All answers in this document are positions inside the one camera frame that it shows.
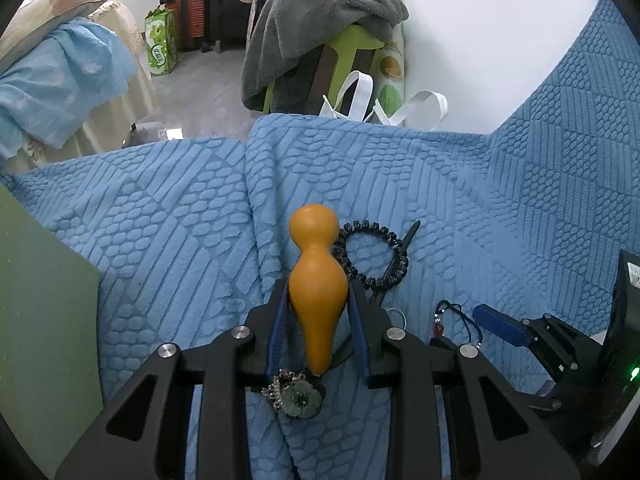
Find green flower pendant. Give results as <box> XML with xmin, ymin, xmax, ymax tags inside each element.
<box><xmin>262</xmin><ymin>367</ymin><xmax>327</xmax><ymax>418</ymax></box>

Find orange gourd ornament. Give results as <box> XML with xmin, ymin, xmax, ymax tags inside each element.
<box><xmin>289</xmin><ymin>203</ymin><xmax>349</xmax><ymax>376</ymax></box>

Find black suitcase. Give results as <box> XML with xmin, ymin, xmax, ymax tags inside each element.
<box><xmin>207</xmin><ymin>0</ymin><xmax>247</xmax><ymax>54</ymax></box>

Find white bag handles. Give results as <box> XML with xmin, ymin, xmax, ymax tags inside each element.
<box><xmin>320</xmin><ymin>71</ymin><xmax>448</xmax><ymax>128</ymax></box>

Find grey fleece blanket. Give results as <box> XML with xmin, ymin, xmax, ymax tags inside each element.
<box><xmin>241</xmin><ymin>0</ymin><xmax>410</xmax><ymax>113</ymax></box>

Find beige bed sheet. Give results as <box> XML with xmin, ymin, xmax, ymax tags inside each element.
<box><xmin>15</xmin><ymin>0</ymin><xmax>156</xmax><ymax>167</ymax></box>

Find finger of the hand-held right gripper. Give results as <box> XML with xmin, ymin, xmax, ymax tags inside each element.
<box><xmin>472</xmin><ymin>304</ymin><xmax>608</xmax><ymax>401</ymax></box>
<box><xmin>534</xmin><ymin>380</ymin><xmax>596</xmax><ymax>413</ymax></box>

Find peach checked quilt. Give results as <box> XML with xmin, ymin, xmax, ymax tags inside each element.
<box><xmin>0</xmin><ymin>0</ymin><xmax>109</xmax><ymax>61</ymax></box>

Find green cardboard box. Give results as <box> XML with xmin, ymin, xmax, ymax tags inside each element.
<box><xmin>0</xmin><ymin>182</ymin><xmax>103</xmax><ymax>478</ymax></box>
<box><xmin>144</xmin><ymin>7</ymin><xmax>180</xmax><ymax>78</ymax></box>

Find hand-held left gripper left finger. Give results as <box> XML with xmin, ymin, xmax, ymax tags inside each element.
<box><xmin>55</xmin><ymin>277</ymin><xmax>291</xmax><ymax>480</ymax></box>

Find black cord red bead charm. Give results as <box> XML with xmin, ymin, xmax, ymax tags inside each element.
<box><xmin>432</xmin><ymin>300</ymin><xmax>485</xmax><ymax>349</ymax></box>

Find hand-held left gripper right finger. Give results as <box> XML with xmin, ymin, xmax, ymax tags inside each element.
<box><xmin>347</xmin><ymin>280</ymin><xmax>583</xmax><ymax>480</ymax></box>

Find green plastic stool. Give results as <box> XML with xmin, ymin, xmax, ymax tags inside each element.
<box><xmin>262</xmin><ymin>24</ymin><xmax>386</xmax><ymax>116</ymax></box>

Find black coil hair tie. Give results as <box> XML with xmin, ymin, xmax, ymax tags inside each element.
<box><xmin>332</xmin><ymin>220</ymin><xmax>410</xmax><ymax>291</ymax></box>

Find red suitcase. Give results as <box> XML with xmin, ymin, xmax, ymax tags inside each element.
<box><xmin>170</xmin><ymin>0</ymin><xmax>209</xmax><ymax>52</ymax></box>

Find blue textured bed cover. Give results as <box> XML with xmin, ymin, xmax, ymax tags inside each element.
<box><xmin>0</xmin><ymin>0</ymin><xmax>640</xmax><ymax>480</ymax></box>

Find light blue blanket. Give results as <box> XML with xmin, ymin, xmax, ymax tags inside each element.
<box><xmin>0</xmin><ymin>20</ymin><xmax>140</xmax><ymax>158</ymax></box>

